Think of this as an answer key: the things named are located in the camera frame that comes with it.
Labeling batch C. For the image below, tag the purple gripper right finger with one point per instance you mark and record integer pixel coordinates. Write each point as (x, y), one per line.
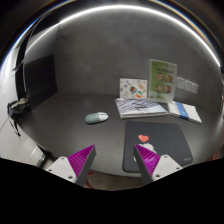
(153, 166)

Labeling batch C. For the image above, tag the black bag with cables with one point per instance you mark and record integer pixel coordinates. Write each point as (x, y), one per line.
(16, 110)

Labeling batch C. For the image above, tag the white sticker card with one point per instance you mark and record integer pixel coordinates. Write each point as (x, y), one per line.
(133, 88)

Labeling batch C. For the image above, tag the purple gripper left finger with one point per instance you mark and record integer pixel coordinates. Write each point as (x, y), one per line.
(76, 167)

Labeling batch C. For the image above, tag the striped magazine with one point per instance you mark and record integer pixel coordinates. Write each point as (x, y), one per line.
(137, 108)

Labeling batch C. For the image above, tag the black monitor screen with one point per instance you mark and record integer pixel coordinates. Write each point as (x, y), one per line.
(40, 80)

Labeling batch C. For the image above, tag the green standing poster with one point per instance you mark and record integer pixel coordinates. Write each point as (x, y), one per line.
(162, 80)

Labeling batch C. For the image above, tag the dark grey mouse pad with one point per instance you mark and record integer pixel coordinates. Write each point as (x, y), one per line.
(161, 137)

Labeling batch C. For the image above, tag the green and white computer mouse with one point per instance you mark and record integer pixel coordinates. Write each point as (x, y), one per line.
(98, 117)

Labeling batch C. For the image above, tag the white wall socket panel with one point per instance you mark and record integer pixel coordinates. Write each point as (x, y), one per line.
(187, 85)

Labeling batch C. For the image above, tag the white and blue booklet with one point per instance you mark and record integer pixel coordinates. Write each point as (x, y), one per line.
(184, 111)

